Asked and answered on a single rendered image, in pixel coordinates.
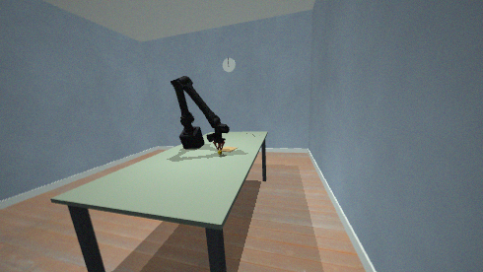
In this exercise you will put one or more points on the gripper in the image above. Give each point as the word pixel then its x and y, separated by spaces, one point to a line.
pixel 221 141

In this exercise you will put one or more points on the tan mat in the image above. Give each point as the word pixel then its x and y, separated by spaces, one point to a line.
pixel 228 149

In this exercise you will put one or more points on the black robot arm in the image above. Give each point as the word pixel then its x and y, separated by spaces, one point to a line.
pixel 184 83

